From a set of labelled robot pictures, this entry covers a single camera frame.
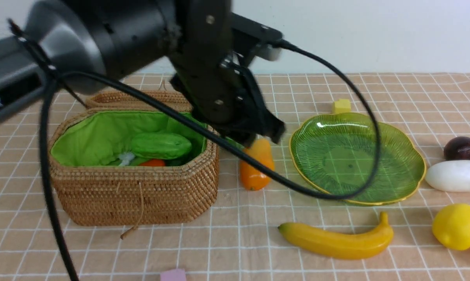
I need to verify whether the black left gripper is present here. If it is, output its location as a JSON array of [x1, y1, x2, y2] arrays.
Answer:
[[169, 0, 286, 146]]

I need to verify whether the orange toy mango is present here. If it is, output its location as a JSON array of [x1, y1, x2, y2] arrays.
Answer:
[[239, 137, 275, 191]]

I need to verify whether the green toy bitter gourd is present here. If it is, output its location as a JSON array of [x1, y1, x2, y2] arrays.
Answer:
[[130, 133, 192, 160]]

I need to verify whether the orange toy carrot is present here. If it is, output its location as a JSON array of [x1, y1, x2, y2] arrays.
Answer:
[[139, 159, 167, 167]]

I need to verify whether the yellow toy banana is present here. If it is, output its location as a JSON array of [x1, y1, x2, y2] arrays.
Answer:
[[278, 212, 394, 260]]

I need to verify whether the dark purple toy mangosteen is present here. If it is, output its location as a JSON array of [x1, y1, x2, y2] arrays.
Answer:
[[443, 136, 470, 161]]

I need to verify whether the white toy radish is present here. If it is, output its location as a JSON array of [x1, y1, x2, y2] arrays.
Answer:
[[425, 160, 470, 192]]

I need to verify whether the yellow toy lemon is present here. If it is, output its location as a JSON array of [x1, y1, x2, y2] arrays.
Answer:
[[432, 203, 470, 251]]

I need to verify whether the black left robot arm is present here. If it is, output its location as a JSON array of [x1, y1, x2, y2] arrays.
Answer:
[[0, 0, 285, 146]]

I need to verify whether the woven wicker basket lid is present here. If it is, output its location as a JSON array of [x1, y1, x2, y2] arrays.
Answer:
[[85, 80, 192, 112]]

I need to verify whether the yellow foam cube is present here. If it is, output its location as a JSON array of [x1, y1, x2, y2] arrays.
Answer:
[[332, 98, 351, 114]]

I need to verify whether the green glass leaf plate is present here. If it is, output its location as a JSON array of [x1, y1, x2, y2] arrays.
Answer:
[[289, 112, 426, 206]]

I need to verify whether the woven wicker basket green lining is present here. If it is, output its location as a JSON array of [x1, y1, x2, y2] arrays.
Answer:
[[49, 108, 219, 226]]

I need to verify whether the checkered beige tablecloth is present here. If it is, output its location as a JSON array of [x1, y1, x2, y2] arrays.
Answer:
[[0, 73, 470, 281]]

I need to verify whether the pink foam cube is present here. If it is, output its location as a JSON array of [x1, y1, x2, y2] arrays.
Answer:
[[160, 269, 187, 281]]

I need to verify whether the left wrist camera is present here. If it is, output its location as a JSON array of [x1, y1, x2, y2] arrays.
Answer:
[[231, 13, 284, 66]]

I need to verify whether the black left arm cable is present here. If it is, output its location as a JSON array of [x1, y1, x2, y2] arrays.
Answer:
[[8, 19, 382, 281]]

